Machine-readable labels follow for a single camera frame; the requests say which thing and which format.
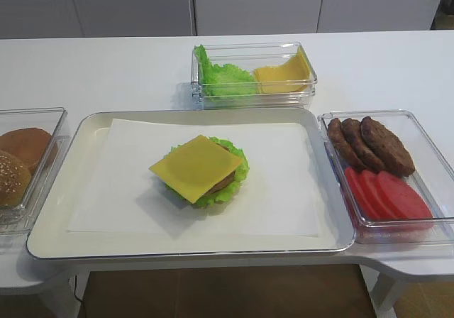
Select sesame top bun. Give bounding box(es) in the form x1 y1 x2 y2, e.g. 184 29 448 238
0 150 31 207

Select yellow cheese slice on burger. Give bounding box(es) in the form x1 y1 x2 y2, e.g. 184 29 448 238
148 134 244 204

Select green lettuce leaf on burger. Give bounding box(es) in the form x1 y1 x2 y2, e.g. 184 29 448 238
164 136 250 209

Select green lettuce in box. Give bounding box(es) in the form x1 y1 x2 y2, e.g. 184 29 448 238
194 45 258 97

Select clear lettuce and cheese box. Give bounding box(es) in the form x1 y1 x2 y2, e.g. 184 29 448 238
192 42 318 109

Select yellow cheese slices in box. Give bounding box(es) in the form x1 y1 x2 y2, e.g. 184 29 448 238
253 48 311 94

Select brown patty on burger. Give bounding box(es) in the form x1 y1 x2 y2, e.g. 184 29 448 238
205 171 236 195

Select white paper sheet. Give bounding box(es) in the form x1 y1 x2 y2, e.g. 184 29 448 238
68 119 321 239

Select left brown meat patty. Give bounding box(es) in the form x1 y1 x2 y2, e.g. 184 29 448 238
328 118 366 172

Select brown meat patty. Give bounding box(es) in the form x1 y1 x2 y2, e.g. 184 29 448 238
328 118 366 172
341 118 385 173
360 116 416 177

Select middle brown meat patty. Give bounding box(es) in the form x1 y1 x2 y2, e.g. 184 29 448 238
341 118 385 173

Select left red tomato slice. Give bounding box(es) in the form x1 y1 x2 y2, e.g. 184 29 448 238
345 167 380 221

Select red tomato slice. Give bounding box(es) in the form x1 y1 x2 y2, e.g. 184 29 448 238
360 170 398 221
376 171 433 219
345 167 380 221

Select middle red tomato slice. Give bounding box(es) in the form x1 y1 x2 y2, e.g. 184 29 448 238
360 170 398 221

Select right brown meat patty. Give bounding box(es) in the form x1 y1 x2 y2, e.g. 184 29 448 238
360 116 416 177

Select clear patty and tomato box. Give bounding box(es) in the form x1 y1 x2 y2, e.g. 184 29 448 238
318 110 453 244

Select right red tomato slice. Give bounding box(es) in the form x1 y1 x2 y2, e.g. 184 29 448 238
376 171 433 219

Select plain brown bun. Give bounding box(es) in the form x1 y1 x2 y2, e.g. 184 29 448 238
1 128 52 175

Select white serving tray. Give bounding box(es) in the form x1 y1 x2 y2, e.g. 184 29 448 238
27 108 355 259

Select white table leg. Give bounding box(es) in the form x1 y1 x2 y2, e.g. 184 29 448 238
360 265 408 318

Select clear bun box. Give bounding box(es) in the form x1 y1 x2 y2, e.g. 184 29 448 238
1 107 70 235

